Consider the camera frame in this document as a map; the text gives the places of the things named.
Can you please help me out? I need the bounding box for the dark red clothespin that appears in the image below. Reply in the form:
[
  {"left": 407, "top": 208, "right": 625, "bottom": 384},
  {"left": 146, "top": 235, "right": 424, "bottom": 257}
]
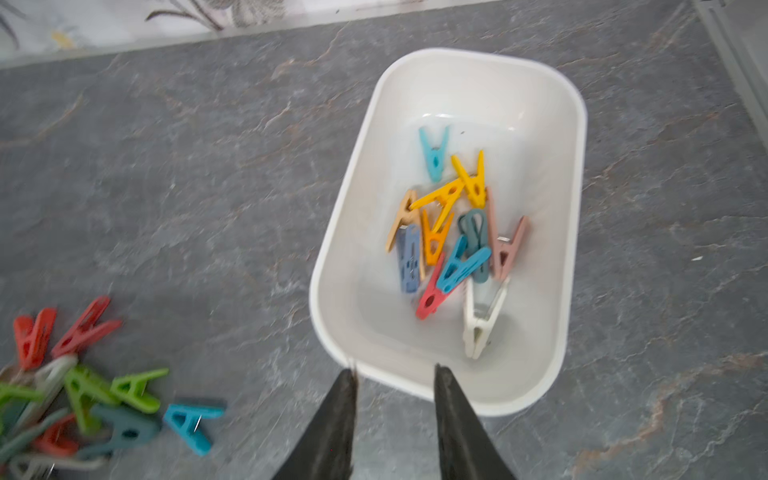
[{"left": 52, "top": 296, "right": 122, "bottom": 359}]

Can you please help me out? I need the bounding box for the cyan clothespin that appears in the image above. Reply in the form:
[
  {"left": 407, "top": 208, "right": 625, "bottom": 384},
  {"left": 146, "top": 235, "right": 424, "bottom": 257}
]
[
  {"left": 163, "top": 404, "right": 225, "bottom": 456},
  {"left": 436, "top": 234, "right": 492, "bottom": 294}
]

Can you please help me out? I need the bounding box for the beige clothespin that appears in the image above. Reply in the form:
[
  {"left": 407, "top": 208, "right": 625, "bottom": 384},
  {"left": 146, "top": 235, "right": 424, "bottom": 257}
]
[{"left": 10, "top": 354, "right": 79, "bottom": 434}]

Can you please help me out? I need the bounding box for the white plastic storage box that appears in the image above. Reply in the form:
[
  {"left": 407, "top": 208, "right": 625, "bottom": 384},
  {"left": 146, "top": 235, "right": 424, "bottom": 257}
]
[{"left": 308, "top": 47, "right": 589, "bottom": 418}]

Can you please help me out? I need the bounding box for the white clothespin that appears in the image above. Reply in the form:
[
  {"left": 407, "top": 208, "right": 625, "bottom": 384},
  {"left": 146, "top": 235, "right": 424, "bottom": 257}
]
[
  {"left": 8, "top": 453, "right": 110, "bottom": 480},
  {"left": 462, "top": 278, "right": 510, "bottom": 360}
]

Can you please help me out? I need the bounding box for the tan clothespin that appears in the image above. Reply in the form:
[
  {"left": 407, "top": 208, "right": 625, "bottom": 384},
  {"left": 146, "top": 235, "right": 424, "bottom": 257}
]
[{"left": 385, "top": 189, "right": 419, "bottom": 252}]

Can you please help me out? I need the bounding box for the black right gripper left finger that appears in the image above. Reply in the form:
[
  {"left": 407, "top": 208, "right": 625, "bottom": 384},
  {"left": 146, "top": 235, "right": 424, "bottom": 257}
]
[{"left": 273, "top": 369, "right": 359, "bottom": 480}]

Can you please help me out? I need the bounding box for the blue grey clothespin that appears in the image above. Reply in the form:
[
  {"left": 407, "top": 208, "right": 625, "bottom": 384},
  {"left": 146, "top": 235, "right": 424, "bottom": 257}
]
[{"left": 396, "top": 224, "right": 422, "bottom": 294}]

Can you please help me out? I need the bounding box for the yellow clothespin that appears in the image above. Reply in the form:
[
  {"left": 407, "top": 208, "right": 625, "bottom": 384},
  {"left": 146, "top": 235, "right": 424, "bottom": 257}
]
[
  {"left": 451, "top": 150, "right": 487, "bottom": 209},
  {"left": 409, "top": 179, "right": 465, "bottom": 230}
]

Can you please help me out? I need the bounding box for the turquoise clothespin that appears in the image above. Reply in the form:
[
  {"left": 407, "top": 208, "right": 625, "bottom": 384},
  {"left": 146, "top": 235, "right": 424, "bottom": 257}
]
[{"left": 419, "top": 126, "right": 450, "bottom": 183}]

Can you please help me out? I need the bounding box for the lime green clothespin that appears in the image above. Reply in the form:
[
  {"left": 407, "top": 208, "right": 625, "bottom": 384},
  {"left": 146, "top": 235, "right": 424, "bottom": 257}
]
[
  {"left": 64, "top": 364, "right": 121, "bottom": 435},
  {"left": 110, "top": 368, "right": 170, "bottom": 414},
  {"left": 1, "top": 382, "right": 45, "bottom": 422}
]

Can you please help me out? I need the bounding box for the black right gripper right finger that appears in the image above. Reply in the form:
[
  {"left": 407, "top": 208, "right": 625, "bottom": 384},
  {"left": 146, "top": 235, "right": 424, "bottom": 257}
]
[{"left": 434, "top": 364, "right": 515, "bottom": 479}]

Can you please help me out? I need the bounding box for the cyan clothespin by pile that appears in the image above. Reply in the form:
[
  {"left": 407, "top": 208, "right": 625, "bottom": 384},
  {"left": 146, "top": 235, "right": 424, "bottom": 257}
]
[{"left": 163, "top": 404, "right": 225, "bottom": 456}]

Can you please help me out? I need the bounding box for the pink red clothespin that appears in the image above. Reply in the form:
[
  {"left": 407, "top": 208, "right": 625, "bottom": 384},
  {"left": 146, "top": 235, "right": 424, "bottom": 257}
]
[{"left": 416, "top": 253, "right": 447, "bottom": 320}]

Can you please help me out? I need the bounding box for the orange clothespin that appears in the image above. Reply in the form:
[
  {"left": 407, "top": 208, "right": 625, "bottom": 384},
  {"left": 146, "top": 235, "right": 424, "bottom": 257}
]
[{"left": 420, "top": 208, "right": 454, "bottom": 266}]

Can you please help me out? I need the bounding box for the mint green clothespin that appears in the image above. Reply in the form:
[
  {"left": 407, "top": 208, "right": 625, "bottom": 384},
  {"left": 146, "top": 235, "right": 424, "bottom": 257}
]
[{"left": 0, "top": 408, "right": 70, "bottom": 465}]

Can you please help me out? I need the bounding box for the red clothespin under pile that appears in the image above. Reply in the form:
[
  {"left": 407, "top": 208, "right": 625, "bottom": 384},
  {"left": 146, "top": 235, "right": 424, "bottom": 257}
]
[{"left": 32, "top": 413, "right": 80, "bottom": 458}]

